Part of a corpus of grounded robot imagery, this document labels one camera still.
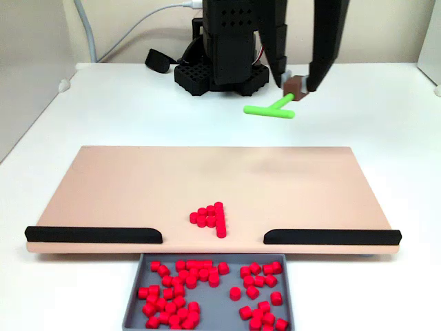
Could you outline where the green T-shaped pusher tool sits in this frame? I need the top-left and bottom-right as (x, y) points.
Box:
(243, 74), (309, 120)

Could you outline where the black table clamp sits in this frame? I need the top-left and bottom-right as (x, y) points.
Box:
(144, 48), (176, 74)

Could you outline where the pink flat board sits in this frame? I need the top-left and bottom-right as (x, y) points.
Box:
(25, 146), (401, 258)

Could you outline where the grey shallow tray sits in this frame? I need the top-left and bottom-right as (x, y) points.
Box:
(122, 253), (296, 331)

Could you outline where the red white black servo cable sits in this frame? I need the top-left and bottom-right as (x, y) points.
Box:
(256, 40), (267, 67)

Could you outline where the thin white USB cable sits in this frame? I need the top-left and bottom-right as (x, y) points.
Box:
(97, 0), (203, 63)

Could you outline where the black grid base plate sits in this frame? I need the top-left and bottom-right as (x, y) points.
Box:
(174, 61), (270, 97)

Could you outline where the thick pale grey cable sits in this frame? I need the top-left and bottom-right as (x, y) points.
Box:
(74, 0), (98, 63)

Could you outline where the black foam rail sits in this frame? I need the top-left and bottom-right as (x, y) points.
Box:
(263, 228), (402, 246)
(24, 225), (163, 245)

